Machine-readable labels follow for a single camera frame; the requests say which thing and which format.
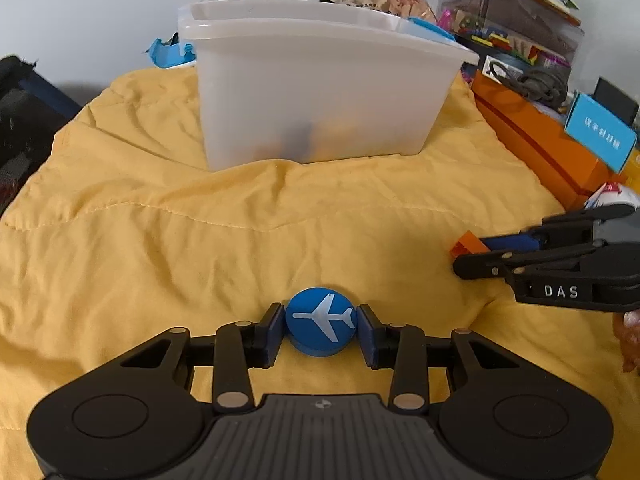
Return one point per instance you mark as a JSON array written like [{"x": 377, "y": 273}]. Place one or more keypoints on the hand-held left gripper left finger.
[{"x": 272, "y": 334}]

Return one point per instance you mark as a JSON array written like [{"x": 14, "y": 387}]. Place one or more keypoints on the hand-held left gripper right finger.
[{"x": 366, "y": 335}]

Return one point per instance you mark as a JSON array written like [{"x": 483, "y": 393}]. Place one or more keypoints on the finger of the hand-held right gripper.
[
  {"x": 480, "y": 266},
  {"x": 512, "y": 243}
]

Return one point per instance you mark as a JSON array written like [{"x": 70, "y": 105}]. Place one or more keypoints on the orange building block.
[{"x": 467, "y": 244}]

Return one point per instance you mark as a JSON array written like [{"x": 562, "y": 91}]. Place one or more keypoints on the blue round airplane disc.
[{"x": 320, "y": 320}]

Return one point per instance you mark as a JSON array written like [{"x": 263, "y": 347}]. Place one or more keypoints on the white plastic bin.
[{"x": 320, "y": 90}]

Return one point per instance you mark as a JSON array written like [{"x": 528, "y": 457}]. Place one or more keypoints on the person's right hand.
[{"x": 631, "y": 335}]

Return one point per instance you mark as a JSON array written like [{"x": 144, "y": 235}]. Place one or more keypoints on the white diaper pack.
[{"x": 612, "y": 197}]

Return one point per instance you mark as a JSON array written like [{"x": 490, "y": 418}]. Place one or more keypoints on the orange cardboard box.
[{"x": 540, "y": 145}]

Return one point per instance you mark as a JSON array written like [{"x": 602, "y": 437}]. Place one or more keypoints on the yellow blanket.
[{"x": 200, "y": 240}]

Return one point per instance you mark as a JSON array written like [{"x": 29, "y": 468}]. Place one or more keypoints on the light blue box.
[{"x": 600, "y": 132}]

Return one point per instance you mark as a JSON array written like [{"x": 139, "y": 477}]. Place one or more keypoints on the black box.
[{"x": 617, "y": 100}]

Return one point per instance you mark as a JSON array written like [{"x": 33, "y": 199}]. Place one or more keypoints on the clear plastic toy case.
[{"x": 520, "y": 25}]

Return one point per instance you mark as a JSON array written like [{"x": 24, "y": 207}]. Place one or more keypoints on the light blue bin lid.
[{"x": 431, "y": 28}]

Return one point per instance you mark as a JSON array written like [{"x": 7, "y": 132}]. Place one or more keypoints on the pink foil wrapper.
[{"x": 445, "y": 19}]

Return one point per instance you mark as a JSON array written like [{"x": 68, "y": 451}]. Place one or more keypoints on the blue white plastic piece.
[{"x": 170, "y": 55}]

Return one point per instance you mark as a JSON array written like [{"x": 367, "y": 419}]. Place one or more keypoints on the dark blue playpen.
[{"x": 25, "y": 125}]

